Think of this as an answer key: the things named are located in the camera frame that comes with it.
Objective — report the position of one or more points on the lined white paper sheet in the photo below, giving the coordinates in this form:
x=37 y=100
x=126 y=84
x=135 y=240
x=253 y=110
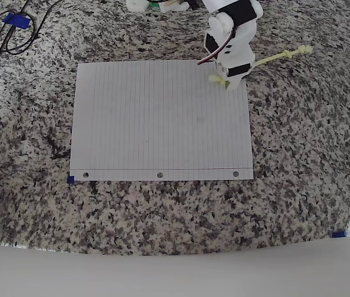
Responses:
x=162 y=123

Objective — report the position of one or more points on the green printed clamp block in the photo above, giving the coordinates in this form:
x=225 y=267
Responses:
x=153 y=2

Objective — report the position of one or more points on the blue tape piece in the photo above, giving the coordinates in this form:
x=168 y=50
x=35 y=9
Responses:
x=71 y=179
x=338 y=234
x=18 y=20

